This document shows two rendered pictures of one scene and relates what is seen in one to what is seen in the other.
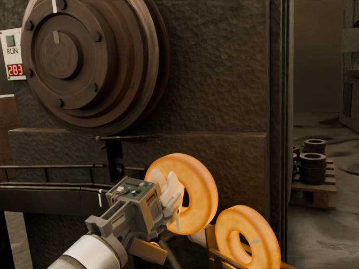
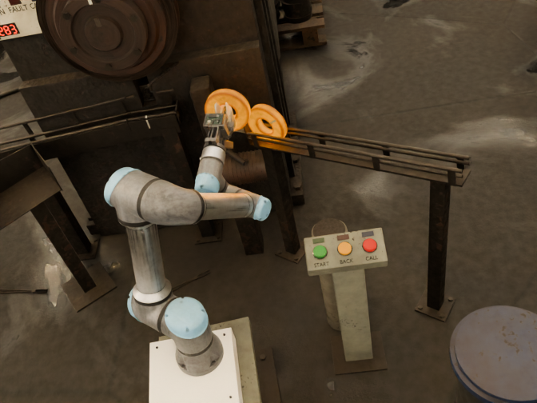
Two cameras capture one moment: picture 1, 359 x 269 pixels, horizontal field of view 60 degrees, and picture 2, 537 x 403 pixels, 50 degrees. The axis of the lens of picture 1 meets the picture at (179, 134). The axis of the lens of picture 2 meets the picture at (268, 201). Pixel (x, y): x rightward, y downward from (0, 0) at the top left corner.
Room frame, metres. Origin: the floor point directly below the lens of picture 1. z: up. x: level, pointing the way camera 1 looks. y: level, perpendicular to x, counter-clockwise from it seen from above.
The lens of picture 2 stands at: (-1.05, 0.37, 1.93)
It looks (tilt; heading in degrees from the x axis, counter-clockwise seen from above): 43 degrees down; 345
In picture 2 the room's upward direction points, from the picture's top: 14 degrees counter-clockwise
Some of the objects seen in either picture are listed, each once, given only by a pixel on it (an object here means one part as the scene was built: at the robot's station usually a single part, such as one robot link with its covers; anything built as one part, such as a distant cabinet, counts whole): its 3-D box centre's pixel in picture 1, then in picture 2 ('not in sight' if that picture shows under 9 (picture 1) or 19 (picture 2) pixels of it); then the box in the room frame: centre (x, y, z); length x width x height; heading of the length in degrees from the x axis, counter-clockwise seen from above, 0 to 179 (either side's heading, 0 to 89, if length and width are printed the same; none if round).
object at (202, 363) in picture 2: not in sight; (196, 345); (0.03, 0.42, 0.43); 0.15 x 0.15 x 0.10
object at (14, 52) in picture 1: (31, 53); (21, 10); (1.16, 0.51, 1.15); 0.26 x 0.02 x 0.18; 67
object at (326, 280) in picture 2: not in sight; (336, 277); (0.15, -0.12, 0.26); 0.12 x 0.12 x 0.52
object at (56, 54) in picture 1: (66, 55); (104, 31); (0.84, 0.28, 1.11); 0.28 x 0.06 x 0.28; 67
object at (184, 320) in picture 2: not in sight; (187, 323); (0.04, 0.42, 0.54); 0.13 x 0.12 x 0.14; 32
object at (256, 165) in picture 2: not in sight; (252, 204); (0.68, -0.01, 0.27); 0.22 x 0.13 x 0.53; 67
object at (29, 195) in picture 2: not in sight; (49, 237); (0.89, 0.80, 0.36); 0.26 x 0.20 x 0.72; 102
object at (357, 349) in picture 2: not in sight; (352, 305); (-0.01, -0.10, 0.31); 0.24 x 0.16 x 0.62; 67
